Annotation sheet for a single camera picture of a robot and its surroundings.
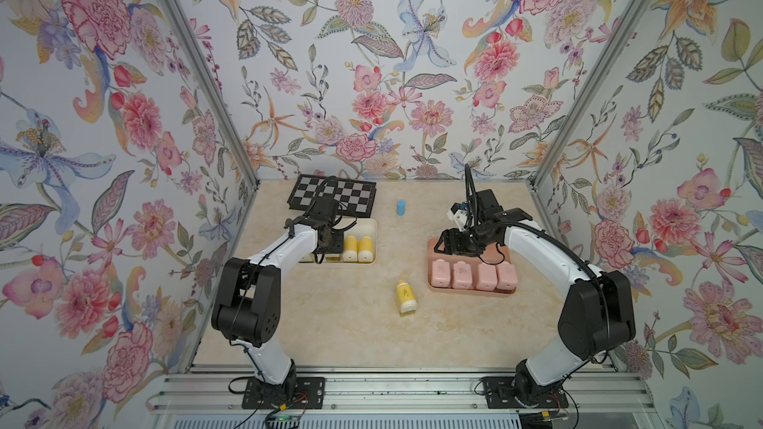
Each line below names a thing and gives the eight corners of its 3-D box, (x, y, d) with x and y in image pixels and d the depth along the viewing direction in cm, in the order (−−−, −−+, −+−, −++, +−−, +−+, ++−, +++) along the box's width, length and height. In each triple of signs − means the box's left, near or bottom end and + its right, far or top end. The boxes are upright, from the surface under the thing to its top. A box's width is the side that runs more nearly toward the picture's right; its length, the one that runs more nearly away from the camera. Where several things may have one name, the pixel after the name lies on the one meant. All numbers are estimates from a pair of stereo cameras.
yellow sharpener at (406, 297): (402, 316, 88) (403, 305, 82) (396, 293, 93) (397, 281, 86) (414, 313, 89) (417, 302, 82) (408, 290, 93) (410, 278, 87)
